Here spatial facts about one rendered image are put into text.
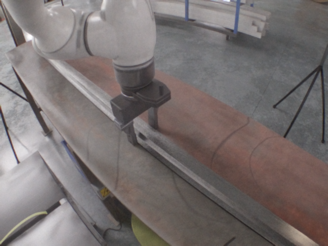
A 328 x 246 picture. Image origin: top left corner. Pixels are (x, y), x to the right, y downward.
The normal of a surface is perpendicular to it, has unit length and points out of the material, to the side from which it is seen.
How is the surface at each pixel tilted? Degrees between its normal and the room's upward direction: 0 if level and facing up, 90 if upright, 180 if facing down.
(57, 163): 0
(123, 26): 86
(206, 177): 0
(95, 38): 82
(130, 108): 90
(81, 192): 0
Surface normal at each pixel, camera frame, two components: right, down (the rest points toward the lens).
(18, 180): -0.04, -0.70
